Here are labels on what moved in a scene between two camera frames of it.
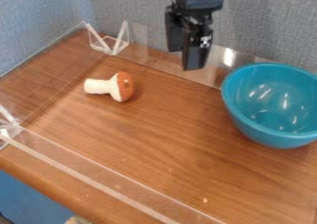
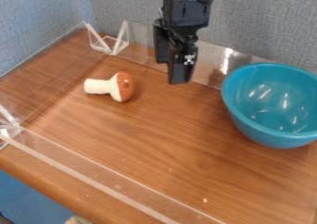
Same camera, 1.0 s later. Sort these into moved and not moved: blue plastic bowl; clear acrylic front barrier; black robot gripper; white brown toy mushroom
Moved: black robot gripper
Not moved: white brown toy mushroom; clear acrylic front barrier; blue plastic bowl
